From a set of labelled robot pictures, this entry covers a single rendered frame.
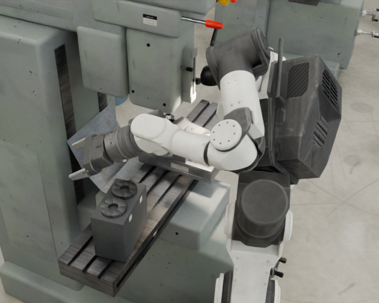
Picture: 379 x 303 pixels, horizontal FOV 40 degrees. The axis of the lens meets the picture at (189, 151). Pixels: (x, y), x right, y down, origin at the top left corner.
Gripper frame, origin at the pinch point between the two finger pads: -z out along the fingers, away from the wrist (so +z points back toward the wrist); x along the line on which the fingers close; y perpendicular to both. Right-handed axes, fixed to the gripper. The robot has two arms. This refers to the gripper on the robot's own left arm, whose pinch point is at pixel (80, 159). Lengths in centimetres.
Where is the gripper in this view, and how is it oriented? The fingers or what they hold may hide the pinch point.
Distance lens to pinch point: 148.1
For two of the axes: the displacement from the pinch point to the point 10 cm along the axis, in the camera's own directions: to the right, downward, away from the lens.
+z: 8.8, -2.9, -3.7
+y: -4.6, -4.7, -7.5
